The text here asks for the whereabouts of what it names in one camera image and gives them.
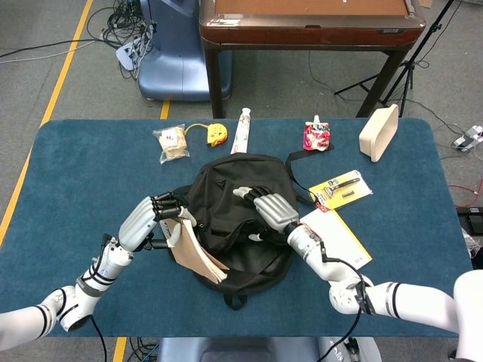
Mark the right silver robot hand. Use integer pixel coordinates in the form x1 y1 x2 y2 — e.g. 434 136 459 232
232 185 301 244

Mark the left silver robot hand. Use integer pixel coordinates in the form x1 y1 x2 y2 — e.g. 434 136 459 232
118 191 197 253

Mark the black backpack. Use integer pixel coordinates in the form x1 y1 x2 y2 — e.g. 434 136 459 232
165 145 337 311

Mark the brown spiral notebook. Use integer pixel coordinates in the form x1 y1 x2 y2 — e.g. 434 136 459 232
160 217 230 284

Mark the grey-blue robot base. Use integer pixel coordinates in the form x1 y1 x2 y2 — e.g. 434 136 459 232
156 336 382 362

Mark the white and yellow notepad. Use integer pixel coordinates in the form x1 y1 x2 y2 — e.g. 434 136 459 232
300 209 373 271

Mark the blue table mat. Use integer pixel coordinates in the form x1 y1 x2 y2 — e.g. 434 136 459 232
0 118 483 338

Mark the razor in yellow package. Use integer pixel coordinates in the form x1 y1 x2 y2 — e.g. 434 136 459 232
308 169 374 212

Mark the red drink pouch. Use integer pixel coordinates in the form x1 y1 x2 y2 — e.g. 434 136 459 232
302 115 331 152

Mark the bagged crackers snack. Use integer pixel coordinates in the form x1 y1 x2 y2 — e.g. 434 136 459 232
152 125 189 164

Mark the white tube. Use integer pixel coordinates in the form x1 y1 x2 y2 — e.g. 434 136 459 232
230 107 253 155

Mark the yellow tape measure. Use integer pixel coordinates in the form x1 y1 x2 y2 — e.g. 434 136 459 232
183 122 229 148

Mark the beige plastic container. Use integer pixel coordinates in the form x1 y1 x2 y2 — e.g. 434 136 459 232
358 103 400 163

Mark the white power strip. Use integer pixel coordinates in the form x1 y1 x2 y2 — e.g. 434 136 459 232
115 41 143 71

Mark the brown mahjong table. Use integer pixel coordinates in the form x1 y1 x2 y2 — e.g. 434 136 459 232
198 0 427 118

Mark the black floor device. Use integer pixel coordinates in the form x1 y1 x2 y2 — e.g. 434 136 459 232
456 205 483 235

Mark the black tripod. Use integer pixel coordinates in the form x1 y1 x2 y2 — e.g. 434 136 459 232
334 0 457 118

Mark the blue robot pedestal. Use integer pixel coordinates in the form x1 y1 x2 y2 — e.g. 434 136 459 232
137 0 233 102

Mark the red cable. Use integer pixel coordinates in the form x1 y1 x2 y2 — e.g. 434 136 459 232
448 183 483 208

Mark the tangle of floor cables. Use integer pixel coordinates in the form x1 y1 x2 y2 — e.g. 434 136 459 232
86 0 155 80

